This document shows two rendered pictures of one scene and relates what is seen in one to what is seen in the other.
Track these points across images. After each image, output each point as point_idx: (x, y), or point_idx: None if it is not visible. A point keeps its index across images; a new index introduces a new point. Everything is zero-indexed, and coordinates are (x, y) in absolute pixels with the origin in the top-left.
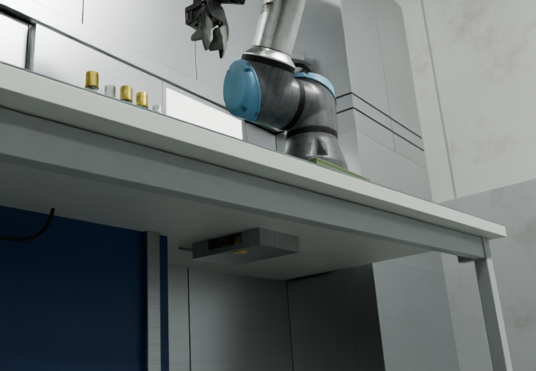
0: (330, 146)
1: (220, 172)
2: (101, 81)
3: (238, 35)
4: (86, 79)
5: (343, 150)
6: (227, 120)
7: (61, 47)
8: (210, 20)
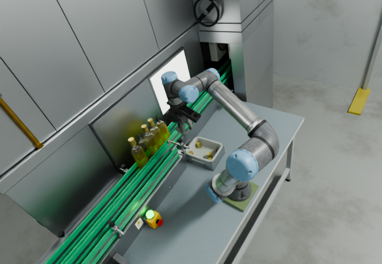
0: (246, 192)
1: None
2: (127, 112)
3: None
4: (130, 143)
5: (235, 51)
6: (178, 57)
7: (106, 121)
8: (183, 124)
